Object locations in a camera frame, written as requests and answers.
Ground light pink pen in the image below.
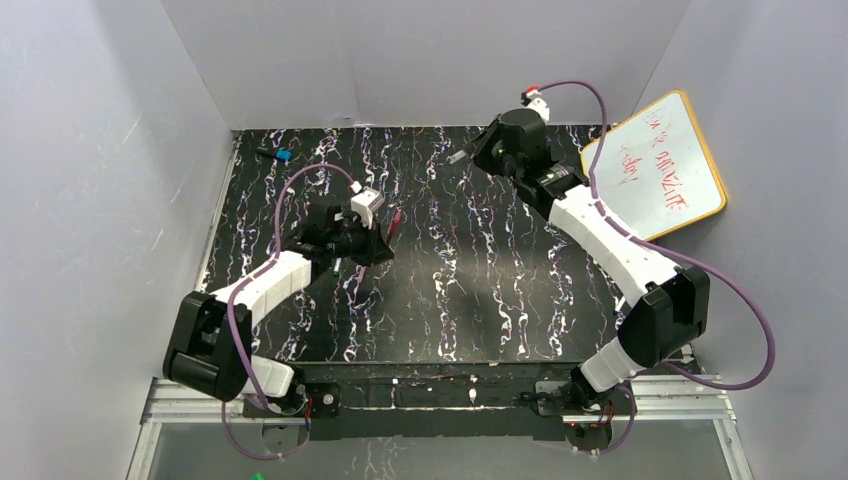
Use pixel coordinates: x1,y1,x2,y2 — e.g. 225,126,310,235
356,266,367,286

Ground clear pen cap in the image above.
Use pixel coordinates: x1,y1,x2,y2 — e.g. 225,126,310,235
448,150,468,164

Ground red translucent pen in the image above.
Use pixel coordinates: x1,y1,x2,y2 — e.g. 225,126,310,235
387,209,403,241

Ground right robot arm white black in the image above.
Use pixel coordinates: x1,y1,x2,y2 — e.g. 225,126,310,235
451,108,710,403

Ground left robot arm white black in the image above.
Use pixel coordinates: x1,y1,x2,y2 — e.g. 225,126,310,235
163,199,394,402

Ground blue black marker cap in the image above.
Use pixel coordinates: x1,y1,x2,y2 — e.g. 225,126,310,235
256,148,292,162

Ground yellow-framed whiteboard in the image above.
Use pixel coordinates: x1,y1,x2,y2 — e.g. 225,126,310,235
580,90,727,241

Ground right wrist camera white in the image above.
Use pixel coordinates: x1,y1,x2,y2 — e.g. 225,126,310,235
521,85,550,124

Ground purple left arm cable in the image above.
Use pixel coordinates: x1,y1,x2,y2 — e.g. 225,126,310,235
220,163,359,462

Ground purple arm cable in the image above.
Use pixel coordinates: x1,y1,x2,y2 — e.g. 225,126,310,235
220,163,359,462
537,80,777,458

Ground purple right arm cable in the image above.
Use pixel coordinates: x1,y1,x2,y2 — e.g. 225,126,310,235
537,80,777,458

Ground metal base rail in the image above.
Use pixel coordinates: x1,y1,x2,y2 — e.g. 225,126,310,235
142,362,735,441

